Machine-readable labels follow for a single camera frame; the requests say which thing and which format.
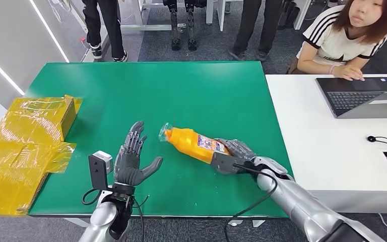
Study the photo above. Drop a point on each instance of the white desk frame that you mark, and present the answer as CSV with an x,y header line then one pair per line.
x,y
140,26

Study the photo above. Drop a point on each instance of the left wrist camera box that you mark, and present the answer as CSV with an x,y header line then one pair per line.
x,y
98,168

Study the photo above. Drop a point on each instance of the seated person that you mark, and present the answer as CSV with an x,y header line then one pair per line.
x,y
330,40

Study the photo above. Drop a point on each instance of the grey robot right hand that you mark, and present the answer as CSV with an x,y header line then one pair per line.
x,y
240,148

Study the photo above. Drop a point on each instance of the black robot legs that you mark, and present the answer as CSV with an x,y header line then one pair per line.
x,y
174,23

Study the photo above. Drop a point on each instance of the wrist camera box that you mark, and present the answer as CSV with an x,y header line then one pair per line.
x,y
98,168
223,163

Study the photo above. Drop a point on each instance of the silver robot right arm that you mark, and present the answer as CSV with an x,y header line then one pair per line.
x,y
297,200

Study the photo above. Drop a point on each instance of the yellow taped cardboard box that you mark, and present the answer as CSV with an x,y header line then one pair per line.
x,y
20,160

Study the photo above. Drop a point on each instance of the orange plastic bottle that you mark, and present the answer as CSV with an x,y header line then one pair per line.
x,y
186,143

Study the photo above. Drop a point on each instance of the standing person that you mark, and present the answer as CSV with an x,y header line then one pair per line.
x,y
110,23
263,20

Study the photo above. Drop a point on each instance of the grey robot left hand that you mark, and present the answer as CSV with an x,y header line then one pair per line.
x,y
126,167

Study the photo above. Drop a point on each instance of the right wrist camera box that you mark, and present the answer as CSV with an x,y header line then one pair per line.
x,y
223,163

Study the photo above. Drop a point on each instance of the dark grey laptop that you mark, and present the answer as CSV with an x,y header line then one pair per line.
x,y
353,98

